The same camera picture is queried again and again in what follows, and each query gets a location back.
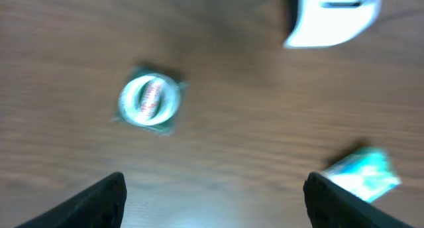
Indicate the dark green round-label packet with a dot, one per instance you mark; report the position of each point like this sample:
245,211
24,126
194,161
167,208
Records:
151,98

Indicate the white barcode scanner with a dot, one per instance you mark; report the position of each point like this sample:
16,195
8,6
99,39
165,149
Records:
325,23

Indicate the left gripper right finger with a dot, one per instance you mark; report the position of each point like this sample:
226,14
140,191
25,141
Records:
330,206

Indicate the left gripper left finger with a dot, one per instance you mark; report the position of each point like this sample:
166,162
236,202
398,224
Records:
98,206

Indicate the teal white small box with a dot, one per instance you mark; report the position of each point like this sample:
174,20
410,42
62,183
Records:
366,173

